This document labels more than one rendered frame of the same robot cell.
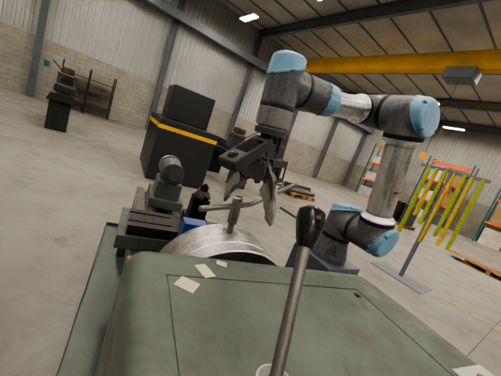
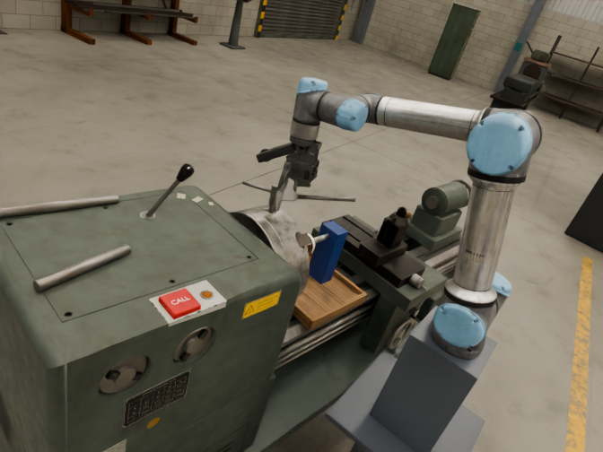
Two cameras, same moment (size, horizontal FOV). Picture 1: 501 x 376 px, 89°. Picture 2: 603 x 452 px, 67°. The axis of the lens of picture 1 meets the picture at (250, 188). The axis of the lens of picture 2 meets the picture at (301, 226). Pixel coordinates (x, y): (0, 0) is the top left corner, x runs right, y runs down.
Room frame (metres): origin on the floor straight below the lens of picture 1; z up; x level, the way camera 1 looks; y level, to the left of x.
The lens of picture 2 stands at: (0.11, -1.09, 1.88)
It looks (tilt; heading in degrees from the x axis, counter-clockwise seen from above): 29 degrees down; 64
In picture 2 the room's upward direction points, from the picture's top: 17 degrees clockwise
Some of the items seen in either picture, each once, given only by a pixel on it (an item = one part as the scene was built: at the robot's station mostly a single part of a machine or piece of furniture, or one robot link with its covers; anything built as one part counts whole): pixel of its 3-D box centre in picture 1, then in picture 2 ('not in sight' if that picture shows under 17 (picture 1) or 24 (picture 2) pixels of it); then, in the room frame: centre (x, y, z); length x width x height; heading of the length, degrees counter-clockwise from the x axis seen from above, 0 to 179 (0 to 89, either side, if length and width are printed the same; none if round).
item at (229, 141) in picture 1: (231, 151); not in sight; (7.89, 0.93, 0.84); 2.28 x 0.91 x 1.67; 39
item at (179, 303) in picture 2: not in sight; (179, 304); (0.24, -0.40, 1.26); 0.06 x 0.06 x 0.02; 26
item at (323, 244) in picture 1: (331, 244); (462, 325); (1.02, -0.39, 1.15); 0.15 x 0.15 x 0.10
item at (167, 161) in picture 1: (168, 180); (440, 210); (1.63, 0.52, 1.01); 0.30 x 0.20 x 0.29; 26
